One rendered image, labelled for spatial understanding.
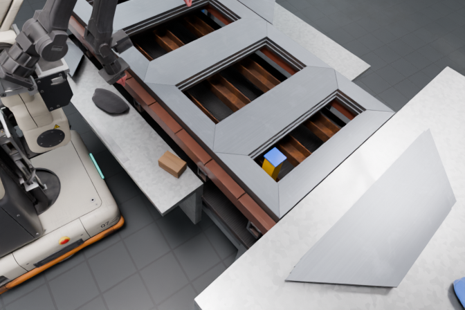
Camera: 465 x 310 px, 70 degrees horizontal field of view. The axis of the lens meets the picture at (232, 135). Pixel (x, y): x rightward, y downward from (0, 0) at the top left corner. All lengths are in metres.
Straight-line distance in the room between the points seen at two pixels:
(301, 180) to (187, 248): 0.96
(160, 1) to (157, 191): 1.02
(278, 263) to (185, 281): 1.10
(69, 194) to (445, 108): 1.71
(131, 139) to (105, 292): 0.84
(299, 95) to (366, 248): 0.75
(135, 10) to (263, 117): 0.89
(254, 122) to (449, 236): 0.73
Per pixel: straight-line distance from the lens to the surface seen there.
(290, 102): 1.43
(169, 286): 1.93
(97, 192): 1.86
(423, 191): 1.12
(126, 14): 1.83
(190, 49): 1.60
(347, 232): 0.94
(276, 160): 1.21
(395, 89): 3.14
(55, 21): 1.04
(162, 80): 1.45
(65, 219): 1.84
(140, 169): 1.41
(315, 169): 1.26
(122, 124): 1.55
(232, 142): 1.25
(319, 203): 0.98
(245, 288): 0.86
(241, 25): 1.78
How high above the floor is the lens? 1.88
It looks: 53 degrees down
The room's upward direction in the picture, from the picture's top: 9 degrees clockwise
